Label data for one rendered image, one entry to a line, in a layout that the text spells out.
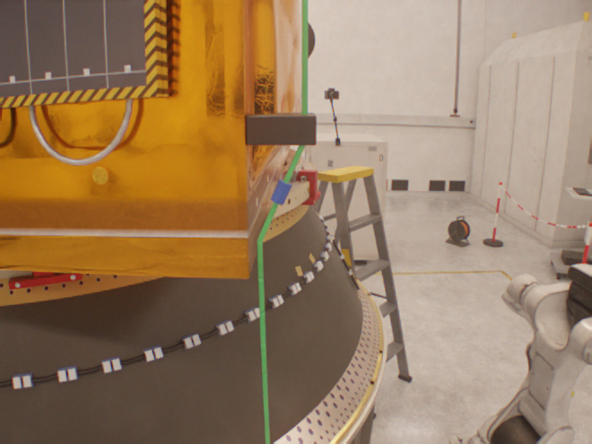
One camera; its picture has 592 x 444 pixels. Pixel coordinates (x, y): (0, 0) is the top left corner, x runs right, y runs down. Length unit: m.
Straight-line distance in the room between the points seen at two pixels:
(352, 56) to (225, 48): 8.35
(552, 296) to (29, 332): 1.24
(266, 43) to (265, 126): 0.09
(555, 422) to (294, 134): 1.12
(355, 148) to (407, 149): 4.35
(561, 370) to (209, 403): 0.87
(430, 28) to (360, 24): 1.45
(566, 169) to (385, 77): 4.14
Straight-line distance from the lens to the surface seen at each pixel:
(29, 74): 0.45
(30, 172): 0.50
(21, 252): 0.55
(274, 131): 0.41
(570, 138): 6.48
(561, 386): 1.26
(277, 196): 0.42
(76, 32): 0.42
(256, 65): 0.44
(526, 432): 1.41
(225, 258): 0.45
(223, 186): 0.42
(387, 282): 2.88
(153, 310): 0.84
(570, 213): 6.73
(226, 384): 0.90
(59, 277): 0.77
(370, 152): 4.73
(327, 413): 1.08
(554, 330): 1.27
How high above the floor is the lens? 1.94
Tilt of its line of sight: 16 degrees down
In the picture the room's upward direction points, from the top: straight up
